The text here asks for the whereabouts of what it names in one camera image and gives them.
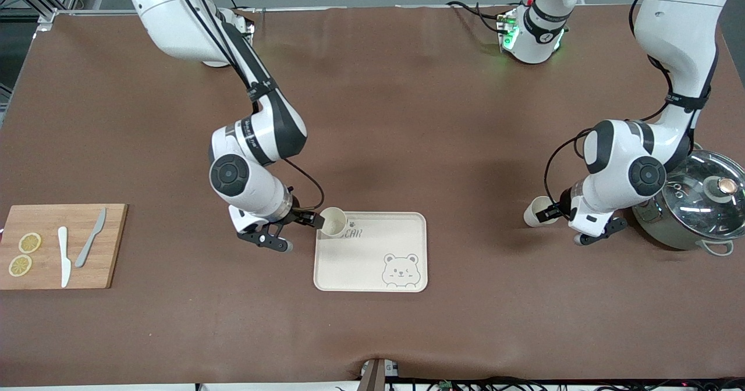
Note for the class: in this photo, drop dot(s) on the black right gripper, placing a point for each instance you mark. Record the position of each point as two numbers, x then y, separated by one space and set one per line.
298 215

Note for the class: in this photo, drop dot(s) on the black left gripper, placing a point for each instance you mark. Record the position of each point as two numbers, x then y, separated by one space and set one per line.
563 201

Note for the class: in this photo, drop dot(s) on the white IKEA cup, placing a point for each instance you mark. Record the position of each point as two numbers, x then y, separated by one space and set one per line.
334 223
531 215

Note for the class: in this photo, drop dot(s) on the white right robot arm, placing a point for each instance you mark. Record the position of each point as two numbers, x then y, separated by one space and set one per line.
174 24

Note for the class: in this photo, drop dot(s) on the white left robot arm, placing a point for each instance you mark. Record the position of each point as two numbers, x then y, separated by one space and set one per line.
675 18

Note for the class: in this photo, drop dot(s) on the cream bear print tray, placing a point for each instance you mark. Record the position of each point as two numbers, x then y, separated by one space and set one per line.
361 263

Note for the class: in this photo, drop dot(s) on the grey electric cooking pot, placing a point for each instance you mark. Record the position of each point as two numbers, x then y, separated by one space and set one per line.
669 231

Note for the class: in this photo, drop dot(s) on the glass pot lid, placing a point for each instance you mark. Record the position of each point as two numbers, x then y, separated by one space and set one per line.
698 216

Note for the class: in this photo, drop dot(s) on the wooden cutting board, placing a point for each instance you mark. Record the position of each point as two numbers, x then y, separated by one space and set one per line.
110 245

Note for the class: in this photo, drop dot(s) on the grey plastic knife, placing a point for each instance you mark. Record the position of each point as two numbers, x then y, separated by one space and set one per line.
84 254

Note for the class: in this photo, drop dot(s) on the white plastic knife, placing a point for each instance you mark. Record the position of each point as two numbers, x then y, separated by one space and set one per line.
64 263

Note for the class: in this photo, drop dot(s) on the yellow lemon slice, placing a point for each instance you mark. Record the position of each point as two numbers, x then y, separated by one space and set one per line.
20 266
29 242

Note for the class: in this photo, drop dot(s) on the metal table edge bracket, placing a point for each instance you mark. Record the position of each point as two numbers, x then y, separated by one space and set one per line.
375 376

